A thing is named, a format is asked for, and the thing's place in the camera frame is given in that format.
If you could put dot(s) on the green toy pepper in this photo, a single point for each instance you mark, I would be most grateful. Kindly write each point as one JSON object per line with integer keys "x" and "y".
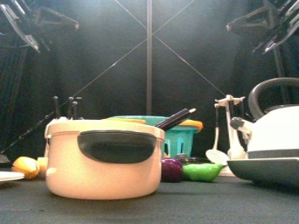
{"x": 202, "y": 172}

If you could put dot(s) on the purple toy eggplant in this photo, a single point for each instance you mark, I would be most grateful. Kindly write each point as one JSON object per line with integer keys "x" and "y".
{"x": 172, "y": 170}

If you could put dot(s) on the yellow toy lemon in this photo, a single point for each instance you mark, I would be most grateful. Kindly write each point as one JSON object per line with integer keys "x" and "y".
{"x": 26, "y": 167}

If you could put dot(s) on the white toy spatula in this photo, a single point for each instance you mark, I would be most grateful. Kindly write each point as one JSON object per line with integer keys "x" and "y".
{"x": 217, "y": 156}

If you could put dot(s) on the vertical metal frame pole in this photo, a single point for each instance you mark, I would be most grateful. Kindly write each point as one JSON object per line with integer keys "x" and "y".
{"x": 149, "y": 58}

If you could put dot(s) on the white round plate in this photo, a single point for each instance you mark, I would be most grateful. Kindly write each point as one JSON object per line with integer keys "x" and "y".
{"x": 10, "y": 176}

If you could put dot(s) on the teal basket with orange rim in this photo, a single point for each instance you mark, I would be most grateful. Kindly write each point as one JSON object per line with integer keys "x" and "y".
{"x": 180, "y": 140}

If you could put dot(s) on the white utensil rack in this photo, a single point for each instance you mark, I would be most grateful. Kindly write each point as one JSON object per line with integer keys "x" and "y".
{"x": 234, "y": 137}

